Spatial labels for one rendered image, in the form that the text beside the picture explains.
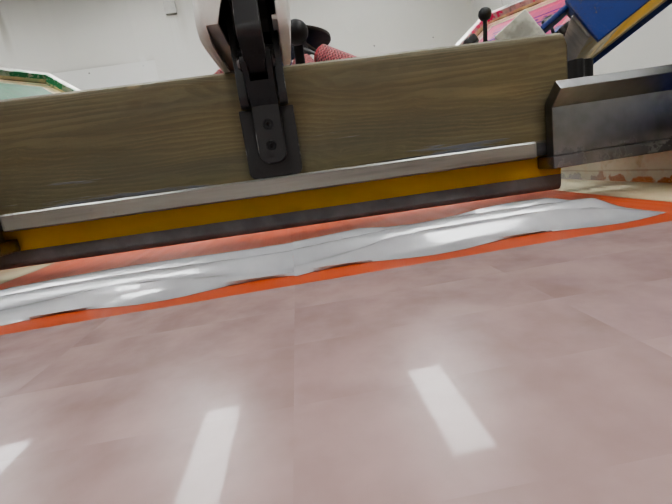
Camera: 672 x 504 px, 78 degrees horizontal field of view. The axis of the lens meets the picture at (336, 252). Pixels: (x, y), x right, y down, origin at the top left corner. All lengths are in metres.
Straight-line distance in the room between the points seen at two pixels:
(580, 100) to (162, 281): 0.26
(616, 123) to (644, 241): 0.14
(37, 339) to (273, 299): 0.09
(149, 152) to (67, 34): 4.76
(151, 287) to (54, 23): 4.93
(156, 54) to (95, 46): 0.55
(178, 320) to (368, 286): 0.07
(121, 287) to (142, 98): 0.12
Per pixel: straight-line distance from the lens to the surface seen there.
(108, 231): 0.30
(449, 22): 4.90
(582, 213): 0.24
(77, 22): 5.02
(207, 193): 0.26
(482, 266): 0.17
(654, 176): 0.37
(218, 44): 0.28
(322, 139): 0.27
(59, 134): 0.30
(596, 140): 0.32
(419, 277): 0.16
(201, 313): 0.16
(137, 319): 0.18
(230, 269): 0.21
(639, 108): 0.34
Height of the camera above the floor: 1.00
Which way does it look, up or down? 12 degrees down
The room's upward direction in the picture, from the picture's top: 9 degrees counter-clockwise
